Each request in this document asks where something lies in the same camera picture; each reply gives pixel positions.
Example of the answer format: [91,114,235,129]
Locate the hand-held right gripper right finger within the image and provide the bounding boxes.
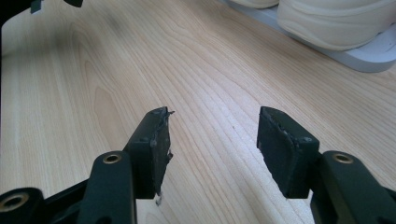
[256,105,321,200]

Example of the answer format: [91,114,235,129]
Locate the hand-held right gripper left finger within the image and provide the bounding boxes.
[122,105,176,206]

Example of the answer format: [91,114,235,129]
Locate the cream perforated clog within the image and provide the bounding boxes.
[276,0,396,52]

